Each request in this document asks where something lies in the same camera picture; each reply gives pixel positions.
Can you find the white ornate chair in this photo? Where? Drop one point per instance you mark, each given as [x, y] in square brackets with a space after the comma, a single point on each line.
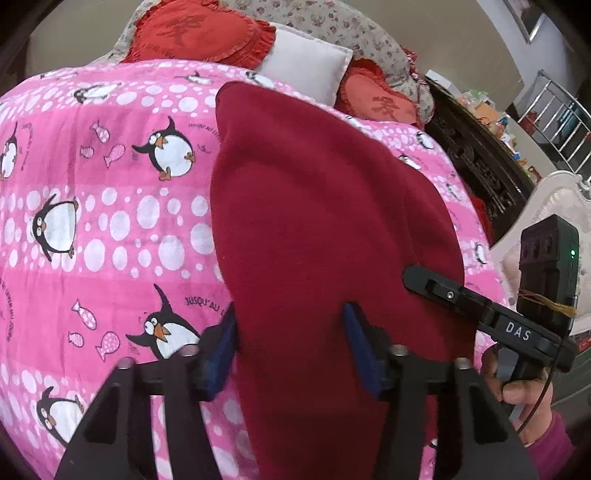
[545, 198]

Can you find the metal rack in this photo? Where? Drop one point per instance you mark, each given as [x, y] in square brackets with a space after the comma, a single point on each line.
[558, 115]

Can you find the person's right forearm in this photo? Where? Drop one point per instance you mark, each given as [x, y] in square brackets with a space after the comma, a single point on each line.
[549, 447]

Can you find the red cloth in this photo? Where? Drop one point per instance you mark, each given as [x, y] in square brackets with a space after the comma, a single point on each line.
[482, 217]

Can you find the small red heart pillow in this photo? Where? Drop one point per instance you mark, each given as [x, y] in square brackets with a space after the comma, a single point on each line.
[378, 101]

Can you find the large red heart pillow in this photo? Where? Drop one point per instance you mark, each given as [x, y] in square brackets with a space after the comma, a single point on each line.
[184, 32]

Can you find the dark red sweater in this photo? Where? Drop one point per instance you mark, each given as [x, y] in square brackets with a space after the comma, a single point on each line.
[323, 207]

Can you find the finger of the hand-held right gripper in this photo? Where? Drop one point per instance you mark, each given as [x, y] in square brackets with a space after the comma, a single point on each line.
[443, 290]

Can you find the pink penguin print blanket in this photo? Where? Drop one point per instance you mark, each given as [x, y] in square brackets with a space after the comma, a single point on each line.
[92, 207]

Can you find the white square pillow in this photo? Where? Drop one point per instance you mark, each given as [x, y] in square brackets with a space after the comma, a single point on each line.
[314, 60]

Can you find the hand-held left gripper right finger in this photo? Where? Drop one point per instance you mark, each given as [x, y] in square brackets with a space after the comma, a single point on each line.
[360, 350]

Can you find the framed wall picture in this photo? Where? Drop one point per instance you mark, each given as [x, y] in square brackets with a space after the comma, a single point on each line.
[526, 18]

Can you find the dark carved wooden bed frame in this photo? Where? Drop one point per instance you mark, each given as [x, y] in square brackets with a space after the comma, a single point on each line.
[471, 147]

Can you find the person's right hand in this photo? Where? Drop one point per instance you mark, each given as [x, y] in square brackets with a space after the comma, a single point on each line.
[531, 401]

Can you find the pile of snack packets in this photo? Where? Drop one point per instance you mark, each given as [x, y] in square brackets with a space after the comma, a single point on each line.
[489, 115]

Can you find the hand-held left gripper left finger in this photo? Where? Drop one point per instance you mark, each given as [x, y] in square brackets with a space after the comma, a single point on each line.
[221, 355]

